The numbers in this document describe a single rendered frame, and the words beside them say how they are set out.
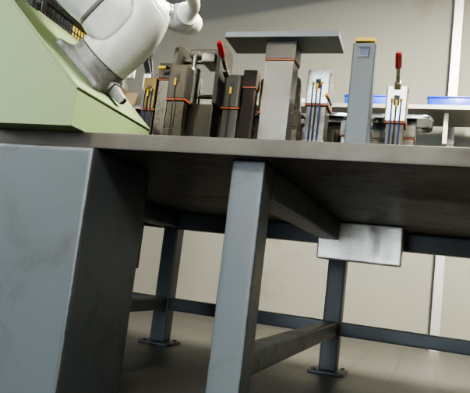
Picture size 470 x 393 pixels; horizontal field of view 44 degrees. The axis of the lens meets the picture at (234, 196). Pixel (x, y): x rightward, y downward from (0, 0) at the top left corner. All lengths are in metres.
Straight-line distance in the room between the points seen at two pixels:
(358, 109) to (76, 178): 0.86
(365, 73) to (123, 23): 0.73
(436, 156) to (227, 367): 0.62
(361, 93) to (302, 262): 3.02
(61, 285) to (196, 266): 3.59
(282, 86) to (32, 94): 0.77
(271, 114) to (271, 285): 3.04
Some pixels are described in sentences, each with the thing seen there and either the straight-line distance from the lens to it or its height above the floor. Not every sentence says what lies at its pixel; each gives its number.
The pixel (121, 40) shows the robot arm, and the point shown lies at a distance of 1.59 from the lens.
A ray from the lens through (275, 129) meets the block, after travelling 1.82.
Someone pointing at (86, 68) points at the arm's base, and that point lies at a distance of 1.60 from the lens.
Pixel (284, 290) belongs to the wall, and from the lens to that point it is 4.72.
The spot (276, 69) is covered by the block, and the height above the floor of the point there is 1.05.
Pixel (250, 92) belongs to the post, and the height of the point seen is 1.02.
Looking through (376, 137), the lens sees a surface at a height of 0.93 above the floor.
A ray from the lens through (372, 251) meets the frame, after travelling 2.41.
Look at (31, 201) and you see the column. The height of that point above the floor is 0.52.
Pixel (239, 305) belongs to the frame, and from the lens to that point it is 1.28.
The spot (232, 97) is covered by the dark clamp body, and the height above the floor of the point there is 1.00.
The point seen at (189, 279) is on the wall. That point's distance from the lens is 4.98.
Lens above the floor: 0.41
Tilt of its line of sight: 7 degrees up
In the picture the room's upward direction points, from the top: 7 degrees clockwise
